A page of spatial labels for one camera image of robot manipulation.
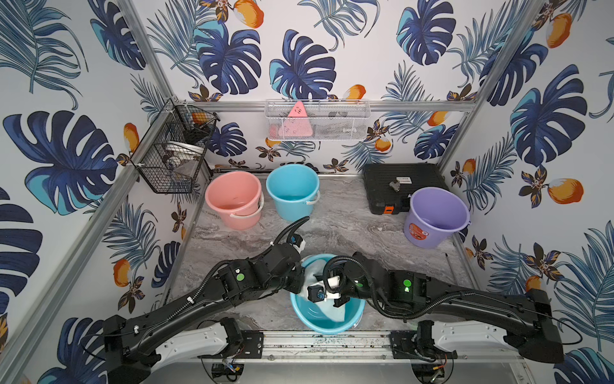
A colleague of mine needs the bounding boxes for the teal bucket with label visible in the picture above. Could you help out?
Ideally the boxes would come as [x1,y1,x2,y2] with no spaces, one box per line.
[290,254,366,335]

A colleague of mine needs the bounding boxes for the teal plastic bucket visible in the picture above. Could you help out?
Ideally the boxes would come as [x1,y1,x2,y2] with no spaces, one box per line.
[265,164,321,222]

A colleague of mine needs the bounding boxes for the pink plastic bucket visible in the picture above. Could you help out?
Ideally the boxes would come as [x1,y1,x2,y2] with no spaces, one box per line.
[205,171,265,230]

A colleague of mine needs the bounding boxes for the purple plastic bucket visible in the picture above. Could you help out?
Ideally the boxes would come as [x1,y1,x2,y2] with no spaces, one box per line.
[404,187,470,249]

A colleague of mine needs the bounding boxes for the light teal cloth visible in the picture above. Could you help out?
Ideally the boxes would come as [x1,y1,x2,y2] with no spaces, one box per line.
[305,273,345,323]

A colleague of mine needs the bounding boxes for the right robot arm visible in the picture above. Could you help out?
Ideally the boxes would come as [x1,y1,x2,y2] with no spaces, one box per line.
[322,252,565,364]

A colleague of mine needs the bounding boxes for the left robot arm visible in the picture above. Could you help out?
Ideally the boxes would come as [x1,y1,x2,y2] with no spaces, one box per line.
[102,217,309,383]

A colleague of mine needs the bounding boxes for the black tool case orange latches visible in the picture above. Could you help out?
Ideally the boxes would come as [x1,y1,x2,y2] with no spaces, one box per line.
[361,163,448,215]

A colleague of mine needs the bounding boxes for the silver metal pipe fitting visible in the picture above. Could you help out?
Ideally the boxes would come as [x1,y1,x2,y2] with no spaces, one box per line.
[390,181,401,193]

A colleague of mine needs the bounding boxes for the pink triangle item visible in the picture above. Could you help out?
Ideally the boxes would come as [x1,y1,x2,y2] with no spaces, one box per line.
[278,101,313,139]

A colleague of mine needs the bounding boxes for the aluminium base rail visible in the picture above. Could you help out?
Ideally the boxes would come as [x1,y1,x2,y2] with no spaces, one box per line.
[157,329,524,363]

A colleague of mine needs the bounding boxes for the clear wall shelf basket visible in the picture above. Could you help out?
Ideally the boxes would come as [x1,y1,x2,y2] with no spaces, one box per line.
[264,100,371,141]

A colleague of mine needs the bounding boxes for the black wire basket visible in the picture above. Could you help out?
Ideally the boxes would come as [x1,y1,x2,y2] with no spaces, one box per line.
[130,99,220,195]

